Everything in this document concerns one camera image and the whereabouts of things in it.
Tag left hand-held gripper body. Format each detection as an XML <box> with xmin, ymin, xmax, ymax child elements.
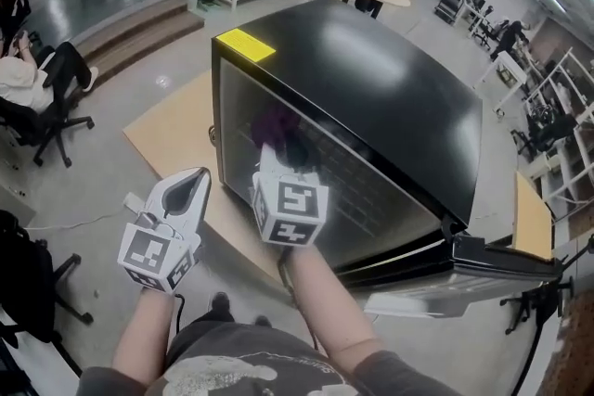
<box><xmin>117</xmin><ymin>209</ymin><xmax>202</xmax><ymax>296</ymax></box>

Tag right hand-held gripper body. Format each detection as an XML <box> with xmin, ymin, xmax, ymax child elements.
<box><xmin>252</xmin><ymin>160</ymin><xmax>330</xmax><ymax>249</ymax></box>

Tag purple cleaning cloth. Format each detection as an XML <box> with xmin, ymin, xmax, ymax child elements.
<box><xmin>250</xmin><ymin>105</ymin><xmax>303</xmax><ymax>154</ymax></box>

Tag black mini fridge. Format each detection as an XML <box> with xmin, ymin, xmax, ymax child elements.
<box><xmin>211</xmin><ymin>0</ymin><xmax>566</xmax><ymax>322</ymax></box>

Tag person's right forearm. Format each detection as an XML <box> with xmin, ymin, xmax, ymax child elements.
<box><xmin>283</xmin><ymin>243</ymin><xmax>387</xmax><ymax>368</ymax></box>

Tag person's left forearm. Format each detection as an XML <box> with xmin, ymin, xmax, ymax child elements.
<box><xmin>110</xmin><ymin>287</ymin><xmax>181</xmax><ymax>387</ymax></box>

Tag person's left black shoe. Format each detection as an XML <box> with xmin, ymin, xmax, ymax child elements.
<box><xmin>210</xmin><ymin>291</ymin><xmax>237</xmax><ymax>324</ymax></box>

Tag black office chair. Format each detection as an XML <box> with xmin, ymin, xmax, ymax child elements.
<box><xmin>0</xmin><ymin>208</ymin><xmax>95</xmax><ymax>379</ymax></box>
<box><xmin>510</xmin><ymin>111</ymin><xmax>579</xmax><ymax>161</ymax></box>
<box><xmin>0</xmin><ymin>95</ymin><xmax>97</xmax><ymax>169</ymax></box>

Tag person's grey printed t-shirt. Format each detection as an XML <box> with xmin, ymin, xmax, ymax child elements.
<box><xmin>77</xmin><ymin>320</ymin><xmax>461</xmax><ymax>396</ymax></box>

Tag brown steps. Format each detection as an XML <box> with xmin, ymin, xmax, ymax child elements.
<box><xmin>73</xmin><ymin>0</ymin><xmax>206</xmax><ymax>78</ymax></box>

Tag white table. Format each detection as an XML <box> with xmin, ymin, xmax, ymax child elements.
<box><xmin>472</xmin><ymin>50</ymin><xmax>530</xmax><ymax>120</ymax></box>

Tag empty white shelving unit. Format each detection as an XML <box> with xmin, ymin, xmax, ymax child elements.
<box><xmin>523</xmin><ymin>45</ymin><xmax>594</xmax><ymax>220</ymax></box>

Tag black tripod stand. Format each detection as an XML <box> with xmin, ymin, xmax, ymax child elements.
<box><xmin>499</xmin><ymin>234</ymin><xmax>594</xmax><ymax>396</ymax></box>

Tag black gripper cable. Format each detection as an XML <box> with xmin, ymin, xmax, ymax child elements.
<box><xmin>173</xmin><ymin>293</ymin><xmax>187</xmax><ymax>339</ymax></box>

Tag white power cable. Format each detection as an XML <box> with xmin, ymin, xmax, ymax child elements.
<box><xmin>25</xmin><ymin>208</ymin><xmax>129</xmax><ymax>232</ymax></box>

